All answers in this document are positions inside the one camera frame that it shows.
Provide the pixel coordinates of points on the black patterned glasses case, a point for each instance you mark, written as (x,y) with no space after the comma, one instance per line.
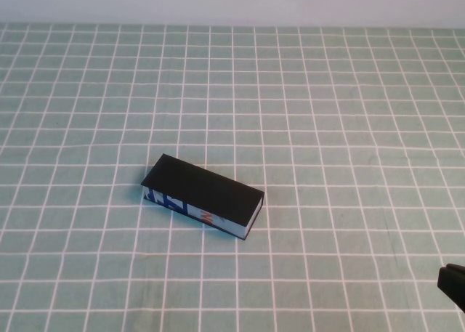
(203,186)

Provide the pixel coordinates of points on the green checked tablecloth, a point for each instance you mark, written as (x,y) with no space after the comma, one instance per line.
(109,92)

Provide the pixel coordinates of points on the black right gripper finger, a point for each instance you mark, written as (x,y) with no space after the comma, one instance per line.
(450,284)
(458,268)

